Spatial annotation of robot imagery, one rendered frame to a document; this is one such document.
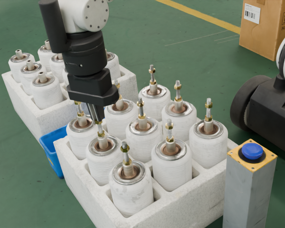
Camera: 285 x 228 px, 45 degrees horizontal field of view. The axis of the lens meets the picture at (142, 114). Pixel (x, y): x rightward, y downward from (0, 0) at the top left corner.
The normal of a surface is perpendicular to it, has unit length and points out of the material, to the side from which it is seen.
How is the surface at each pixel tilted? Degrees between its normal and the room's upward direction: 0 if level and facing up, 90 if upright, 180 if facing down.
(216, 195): 90
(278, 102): 45
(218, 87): 0
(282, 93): 0
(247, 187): 90
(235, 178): 90
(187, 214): 90
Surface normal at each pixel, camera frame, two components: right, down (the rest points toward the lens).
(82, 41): 0.07, -0.18
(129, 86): 0.57, 0.44
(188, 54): -0.10, -0.80
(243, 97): -0.68, -0.23
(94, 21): 0.75, 0.33
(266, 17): -0.89, 0.33
